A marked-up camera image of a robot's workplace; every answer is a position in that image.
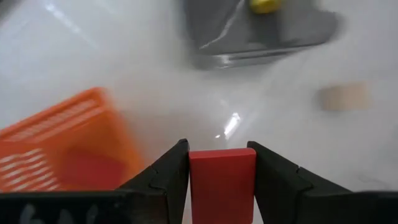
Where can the natural wood rectangular block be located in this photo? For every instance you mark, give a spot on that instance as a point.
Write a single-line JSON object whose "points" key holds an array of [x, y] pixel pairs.
{"points": [[345, 97]]}

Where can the yellow wooden block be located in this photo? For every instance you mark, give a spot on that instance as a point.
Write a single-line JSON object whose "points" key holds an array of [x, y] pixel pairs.
{"points": [[264, 5]]}

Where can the grey plastic bin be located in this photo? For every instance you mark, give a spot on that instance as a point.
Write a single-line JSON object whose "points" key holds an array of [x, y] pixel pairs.
{"points": [[224, 31]]}

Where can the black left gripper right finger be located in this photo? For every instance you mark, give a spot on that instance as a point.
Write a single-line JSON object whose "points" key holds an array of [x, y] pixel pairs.
{"points": [[276, 174]]}

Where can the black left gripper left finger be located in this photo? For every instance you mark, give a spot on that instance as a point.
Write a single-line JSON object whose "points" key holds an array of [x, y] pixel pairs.
{"points": [[171, 168]]}

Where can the red rectangular block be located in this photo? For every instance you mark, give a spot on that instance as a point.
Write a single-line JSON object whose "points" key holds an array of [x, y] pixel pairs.
{"points": [[222, 186]]}

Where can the orange slotted plastic basket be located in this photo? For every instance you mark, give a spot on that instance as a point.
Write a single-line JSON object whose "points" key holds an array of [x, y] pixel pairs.
{"points": [[102, 124]]}

